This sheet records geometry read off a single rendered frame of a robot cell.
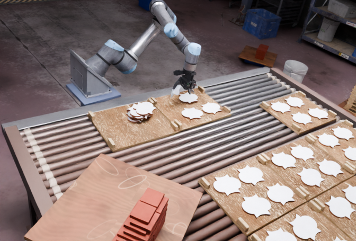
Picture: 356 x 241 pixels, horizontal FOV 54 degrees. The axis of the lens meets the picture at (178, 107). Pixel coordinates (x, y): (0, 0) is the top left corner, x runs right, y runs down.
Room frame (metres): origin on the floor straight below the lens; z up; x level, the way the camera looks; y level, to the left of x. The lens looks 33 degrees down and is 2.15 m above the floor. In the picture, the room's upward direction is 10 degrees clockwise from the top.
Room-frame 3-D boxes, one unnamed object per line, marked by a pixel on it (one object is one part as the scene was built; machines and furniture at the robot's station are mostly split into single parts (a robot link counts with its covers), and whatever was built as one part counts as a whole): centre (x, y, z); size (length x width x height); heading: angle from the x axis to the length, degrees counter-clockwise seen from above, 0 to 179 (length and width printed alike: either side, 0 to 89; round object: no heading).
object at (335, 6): (6.01, -2.40, 0.74); 0.44 x 0.36 x 0.20; 31
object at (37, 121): (2.07, 0.09, 0.89); 2.08 x 0.09 x 0.06; 130
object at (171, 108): (1.89, -0.08, 0.93); 0.41 x 0.35 x 0.02; 131
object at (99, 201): (0.90, 0.14, 1.03); 0.50 x 0.50 x 0.02; 74
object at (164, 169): (1.59, -0.31, 0.90); 1.95 x 0.05 x 0.05; 130
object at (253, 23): (6.17, -1.20, 0.19); 0.50 x 0.41 x 0.37; 38
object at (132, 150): (1.74, -0.18, 0.90); 1.95 x 0.05 x 0.05; 130
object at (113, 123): (1.62, 0.24, 0.93); 0.41 x 0.35 x 0.02; 129
